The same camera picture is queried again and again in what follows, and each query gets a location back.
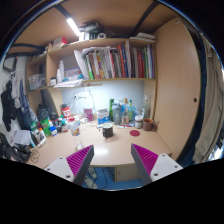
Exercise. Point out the ceiling light tube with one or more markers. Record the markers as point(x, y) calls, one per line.
point(73, 26)

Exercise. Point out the black mug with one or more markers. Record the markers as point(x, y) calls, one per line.
point(107, 130)

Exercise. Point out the clear glass bottle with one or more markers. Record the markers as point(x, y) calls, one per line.
point(146, 107)

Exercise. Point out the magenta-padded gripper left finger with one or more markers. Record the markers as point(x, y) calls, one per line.
point(79, 160)

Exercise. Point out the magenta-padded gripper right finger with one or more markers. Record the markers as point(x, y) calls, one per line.
point(146, 159)

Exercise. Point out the clear red-capped drink bottle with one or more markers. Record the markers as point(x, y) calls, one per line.
point(74, 127)

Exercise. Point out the light wooden wardrobe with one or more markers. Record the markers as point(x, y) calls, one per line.
point(176, 86)

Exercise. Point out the wooden shelf unit with books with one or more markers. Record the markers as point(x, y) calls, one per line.
point(100, 61)

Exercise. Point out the green plastic container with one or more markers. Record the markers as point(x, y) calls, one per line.
point(45, 126)

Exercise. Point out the green glass bottle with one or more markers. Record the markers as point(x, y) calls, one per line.
point(111, 108)

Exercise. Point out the brown mug with spoon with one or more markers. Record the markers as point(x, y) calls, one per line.
point(147, 124)

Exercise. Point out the beige curtain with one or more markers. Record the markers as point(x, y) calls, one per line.
point(210, 126)

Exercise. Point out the white desk lamp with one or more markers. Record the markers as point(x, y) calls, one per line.
point(84, 95)

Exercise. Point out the red and white canister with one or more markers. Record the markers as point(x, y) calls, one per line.
point(66, 112)

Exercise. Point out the blue and white carton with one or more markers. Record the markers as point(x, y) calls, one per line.
point(103, 116)

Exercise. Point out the dark hanging clothes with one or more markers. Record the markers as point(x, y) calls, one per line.
point(13, 100)

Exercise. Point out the pink pouch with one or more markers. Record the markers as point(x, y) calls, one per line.
point(88, 114)

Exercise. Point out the white-lidded brown jar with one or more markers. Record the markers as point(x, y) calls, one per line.
point(138, 122)

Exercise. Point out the grey shaker bottle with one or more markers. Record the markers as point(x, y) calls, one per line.
point(116, 116)

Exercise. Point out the black bag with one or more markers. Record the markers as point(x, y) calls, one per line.
point(11, 151)

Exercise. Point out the blue-capped white bottle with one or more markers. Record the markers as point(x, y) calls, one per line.
point(53, 130)

